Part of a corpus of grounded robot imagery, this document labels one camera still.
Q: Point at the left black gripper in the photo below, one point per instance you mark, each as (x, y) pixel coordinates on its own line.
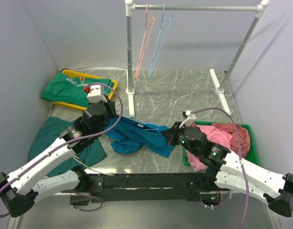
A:
(110, 105)

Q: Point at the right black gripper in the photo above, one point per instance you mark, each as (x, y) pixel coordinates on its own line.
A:
(171, 133)

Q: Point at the blue t shirt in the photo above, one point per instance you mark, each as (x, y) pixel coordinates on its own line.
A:
(129, 138)

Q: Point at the blue wire hanger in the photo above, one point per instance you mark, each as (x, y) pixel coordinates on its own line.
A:
(162, 34)
(144, 125)

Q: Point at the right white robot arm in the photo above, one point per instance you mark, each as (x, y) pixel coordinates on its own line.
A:
(226, 170)

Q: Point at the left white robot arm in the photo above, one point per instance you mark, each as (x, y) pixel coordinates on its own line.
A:
(22, 188)

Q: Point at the pink t shirt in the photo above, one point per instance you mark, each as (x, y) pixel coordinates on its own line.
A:
(214, 135)

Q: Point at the green printed t shirt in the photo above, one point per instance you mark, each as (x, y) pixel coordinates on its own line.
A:
(67, 89)

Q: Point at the salmon red t shirt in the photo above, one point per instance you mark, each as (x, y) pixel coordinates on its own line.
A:
(233, 137)

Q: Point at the yellow plastic tray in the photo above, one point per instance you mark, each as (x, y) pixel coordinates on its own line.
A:
(113, 88)

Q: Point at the dark green cloth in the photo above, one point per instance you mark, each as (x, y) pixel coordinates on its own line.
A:
(51, 130)

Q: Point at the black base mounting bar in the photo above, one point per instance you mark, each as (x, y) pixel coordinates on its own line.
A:
(137, 187)

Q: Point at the green plastic tray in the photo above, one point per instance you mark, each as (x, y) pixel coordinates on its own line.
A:
(252, 155)

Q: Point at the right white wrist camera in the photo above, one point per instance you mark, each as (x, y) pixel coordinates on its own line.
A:
(189, 119)

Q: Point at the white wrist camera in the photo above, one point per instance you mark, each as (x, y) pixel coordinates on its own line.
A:
(189, 119)
(95, 93)

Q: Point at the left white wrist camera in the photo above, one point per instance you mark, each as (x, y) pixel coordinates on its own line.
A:
(95, 93)

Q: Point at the pink wire hanger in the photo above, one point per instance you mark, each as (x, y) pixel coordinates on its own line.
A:
(149, 24)

